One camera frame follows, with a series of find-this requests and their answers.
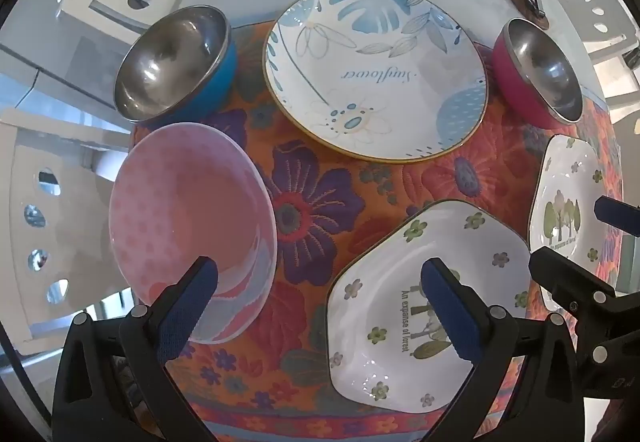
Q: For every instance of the magenta steel bowl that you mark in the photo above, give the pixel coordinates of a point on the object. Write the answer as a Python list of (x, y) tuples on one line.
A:
[(542, 66)]

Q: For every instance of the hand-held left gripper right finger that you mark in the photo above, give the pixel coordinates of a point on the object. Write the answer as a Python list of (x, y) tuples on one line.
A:
[(450, 312)]

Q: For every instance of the square tree print plate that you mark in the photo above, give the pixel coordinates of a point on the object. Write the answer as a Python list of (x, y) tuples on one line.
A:
[(380, 322), (565, 182)]

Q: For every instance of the round blue floral plate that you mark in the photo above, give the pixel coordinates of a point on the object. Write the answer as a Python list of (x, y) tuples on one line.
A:
[(375, 86)]

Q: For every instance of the blue steel bowl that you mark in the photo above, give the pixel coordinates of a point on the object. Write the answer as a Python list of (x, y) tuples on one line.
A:
[(170, 56)]

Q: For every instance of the pink dotted ceramic bowl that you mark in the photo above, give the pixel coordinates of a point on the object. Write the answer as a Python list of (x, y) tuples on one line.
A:
[(185, 207)]

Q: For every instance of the orange floral table mat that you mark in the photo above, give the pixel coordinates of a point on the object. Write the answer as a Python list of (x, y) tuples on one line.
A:
[(320, 222)]

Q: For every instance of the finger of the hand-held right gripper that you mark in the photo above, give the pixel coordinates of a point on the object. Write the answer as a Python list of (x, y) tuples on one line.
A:
[(565, 277), (620, 217)]

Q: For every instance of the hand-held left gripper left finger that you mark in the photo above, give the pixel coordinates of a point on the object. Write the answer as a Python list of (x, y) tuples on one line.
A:
[(187, 307)]

